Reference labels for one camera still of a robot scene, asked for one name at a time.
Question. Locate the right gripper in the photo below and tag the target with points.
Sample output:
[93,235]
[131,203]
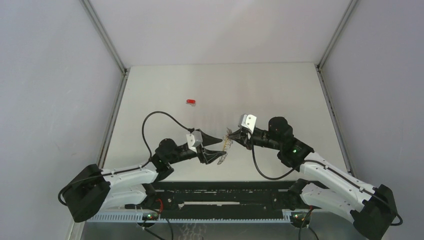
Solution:
[246,138]

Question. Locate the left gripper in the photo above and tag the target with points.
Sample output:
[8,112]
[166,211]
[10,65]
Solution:
[206,156]

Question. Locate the keyring bunch with coloured tags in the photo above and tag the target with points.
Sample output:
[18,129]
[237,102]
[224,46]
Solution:
[227,143]

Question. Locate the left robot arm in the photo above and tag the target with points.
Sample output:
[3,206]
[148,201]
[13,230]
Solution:
[95,189]

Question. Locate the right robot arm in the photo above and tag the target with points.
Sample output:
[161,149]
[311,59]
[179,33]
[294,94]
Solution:
[371,210]

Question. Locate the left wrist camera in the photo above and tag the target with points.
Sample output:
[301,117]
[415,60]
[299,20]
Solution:
[194,140]

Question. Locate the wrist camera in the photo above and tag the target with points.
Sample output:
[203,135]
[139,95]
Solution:
[248,122]
[194,140]

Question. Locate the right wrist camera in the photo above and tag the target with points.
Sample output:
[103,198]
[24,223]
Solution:
[248,122]

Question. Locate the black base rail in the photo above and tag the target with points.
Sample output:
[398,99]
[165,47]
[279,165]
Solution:
[222,200]

